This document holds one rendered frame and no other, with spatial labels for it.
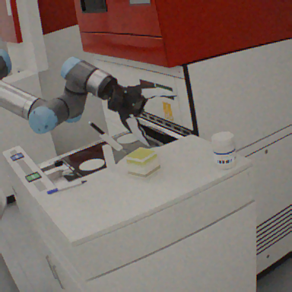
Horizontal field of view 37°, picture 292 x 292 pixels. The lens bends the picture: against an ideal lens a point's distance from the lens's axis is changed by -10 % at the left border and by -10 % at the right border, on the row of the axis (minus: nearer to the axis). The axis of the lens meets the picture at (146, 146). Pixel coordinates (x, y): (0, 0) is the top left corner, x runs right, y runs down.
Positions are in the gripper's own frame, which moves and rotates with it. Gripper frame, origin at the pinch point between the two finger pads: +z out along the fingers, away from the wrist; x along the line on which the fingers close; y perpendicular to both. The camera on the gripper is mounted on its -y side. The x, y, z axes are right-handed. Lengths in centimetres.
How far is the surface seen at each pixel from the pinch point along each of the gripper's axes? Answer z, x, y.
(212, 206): 20.1, 17.2, 18.3
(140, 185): -1.5, 22.0, 13.6
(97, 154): -33, 32, 49
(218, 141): 12.0, -0.2, 18.5
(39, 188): -31, 42, 12
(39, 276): -56, 136, 97
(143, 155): -5.8, 14.6, 16.4
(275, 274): 61, 58, 114
